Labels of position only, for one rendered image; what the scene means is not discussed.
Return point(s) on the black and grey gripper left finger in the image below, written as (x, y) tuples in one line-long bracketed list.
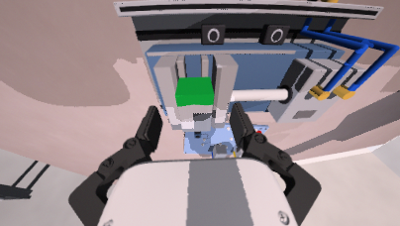
[(89, 199)]

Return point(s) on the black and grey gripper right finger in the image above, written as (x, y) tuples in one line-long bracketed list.
[(301, 190)]

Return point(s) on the grey block with blue end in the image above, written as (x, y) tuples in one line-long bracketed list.
[(219, 151)]

